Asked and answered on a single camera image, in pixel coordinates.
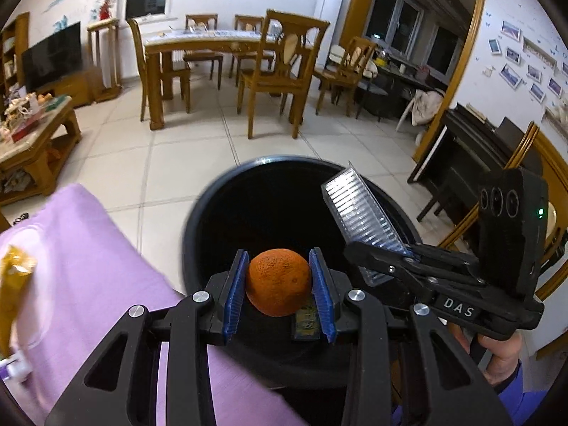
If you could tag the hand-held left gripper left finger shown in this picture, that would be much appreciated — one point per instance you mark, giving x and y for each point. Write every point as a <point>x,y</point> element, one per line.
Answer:
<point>235,295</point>

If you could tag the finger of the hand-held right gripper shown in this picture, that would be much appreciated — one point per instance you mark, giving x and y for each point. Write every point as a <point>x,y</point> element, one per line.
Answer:
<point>377,258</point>
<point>448,262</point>

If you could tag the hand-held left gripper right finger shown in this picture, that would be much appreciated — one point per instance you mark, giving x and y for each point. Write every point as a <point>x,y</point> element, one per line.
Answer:
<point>321,295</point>

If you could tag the orange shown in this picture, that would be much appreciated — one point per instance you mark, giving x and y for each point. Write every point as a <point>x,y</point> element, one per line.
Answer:
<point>277,282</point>

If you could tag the clear ribbed plastic tray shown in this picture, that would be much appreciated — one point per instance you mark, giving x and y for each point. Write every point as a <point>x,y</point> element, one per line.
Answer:
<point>359,213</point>

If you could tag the black trash bin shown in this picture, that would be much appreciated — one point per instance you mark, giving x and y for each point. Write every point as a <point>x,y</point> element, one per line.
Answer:
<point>266,213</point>

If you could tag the person's right forearm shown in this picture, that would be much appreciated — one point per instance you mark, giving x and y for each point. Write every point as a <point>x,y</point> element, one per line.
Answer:
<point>519,404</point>

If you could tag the person's right hand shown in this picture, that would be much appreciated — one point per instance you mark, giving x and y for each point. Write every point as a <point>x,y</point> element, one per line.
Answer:
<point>503,361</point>

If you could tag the dark snack packet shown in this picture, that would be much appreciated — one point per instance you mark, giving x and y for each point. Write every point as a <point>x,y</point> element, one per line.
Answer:
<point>305,325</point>

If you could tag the black upright piano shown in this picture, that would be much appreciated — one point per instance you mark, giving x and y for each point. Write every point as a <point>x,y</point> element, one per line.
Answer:
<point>470,151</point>

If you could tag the purple tablecloth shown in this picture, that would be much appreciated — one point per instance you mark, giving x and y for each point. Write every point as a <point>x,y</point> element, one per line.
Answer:
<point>88,253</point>

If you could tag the white cloth bundle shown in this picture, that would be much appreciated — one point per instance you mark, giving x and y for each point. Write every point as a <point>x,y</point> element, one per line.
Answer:
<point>426,104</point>

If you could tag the dark glass table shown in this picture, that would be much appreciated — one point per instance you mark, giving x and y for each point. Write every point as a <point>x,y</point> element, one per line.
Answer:
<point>390,93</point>

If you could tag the clear plastic wrap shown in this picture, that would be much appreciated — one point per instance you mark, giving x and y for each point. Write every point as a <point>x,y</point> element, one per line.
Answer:
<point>42,319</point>

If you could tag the wooden dining chair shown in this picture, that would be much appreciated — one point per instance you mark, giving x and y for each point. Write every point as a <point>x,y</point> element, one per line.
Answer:
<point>248,24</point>
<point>355,57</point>
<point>288,53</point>
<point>202,24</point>
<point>137,53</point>

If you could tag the yellow snack packet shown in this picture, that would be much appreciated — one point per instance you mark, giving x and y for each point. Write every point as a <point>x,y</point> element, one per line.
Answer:
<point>13,284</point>

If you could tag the small white plastic piece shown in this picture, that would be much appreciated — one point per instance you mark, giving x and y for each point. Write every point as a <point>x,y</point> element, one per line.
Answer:
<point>17,364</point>

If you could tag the wooden dining table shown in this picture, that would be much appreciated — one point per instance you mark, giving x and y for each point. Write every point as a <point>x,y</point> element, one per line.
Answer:
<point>199,44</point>

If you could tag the wooden coffee table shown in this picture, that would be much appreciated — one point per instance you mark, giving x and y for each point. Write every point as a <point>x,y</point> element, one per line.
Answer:
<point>26,151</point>

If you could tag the white standing air conditioner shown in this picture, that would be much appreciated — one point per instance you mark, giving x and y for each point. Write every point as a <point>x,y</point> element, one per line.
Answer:
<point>329,9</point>

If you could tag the wooden television cabinet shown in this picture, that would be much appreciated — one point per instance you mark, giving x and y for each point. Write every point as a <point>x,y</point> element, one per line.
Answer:
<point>75,86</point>

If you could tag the tall wooden plant stand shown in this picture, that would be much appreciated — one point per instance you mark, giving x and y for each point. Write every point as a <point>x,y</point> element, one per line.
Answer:
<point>104,53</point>

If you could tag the pile of coffee table clutter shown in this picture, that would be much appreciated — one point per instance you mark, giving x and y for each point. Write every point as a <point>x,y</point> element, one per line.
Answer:
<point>22,113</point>

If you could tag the black flat television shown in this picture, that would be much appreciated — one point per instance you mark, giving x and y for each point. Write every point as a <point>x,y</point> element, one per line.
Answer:
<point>53,55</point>

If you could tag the red flower arrangement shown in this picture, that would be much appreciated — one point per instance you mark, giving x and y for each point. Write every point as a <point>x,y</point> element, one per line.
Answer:
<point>105,9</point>

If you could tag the wooden bookshelf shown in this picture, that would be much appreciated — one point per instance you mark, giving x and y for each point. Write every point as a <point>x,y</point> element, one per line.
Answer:
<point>11,49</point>

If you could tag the group of wall photo frames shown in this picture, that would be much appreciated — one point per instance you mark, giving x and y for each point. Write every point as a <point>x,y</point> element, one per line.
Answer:
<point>510,75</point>

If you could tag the wooden door frame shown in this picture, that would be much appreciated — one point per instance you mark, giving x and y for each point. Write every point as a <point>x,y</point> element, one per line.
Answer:
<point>479,31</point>

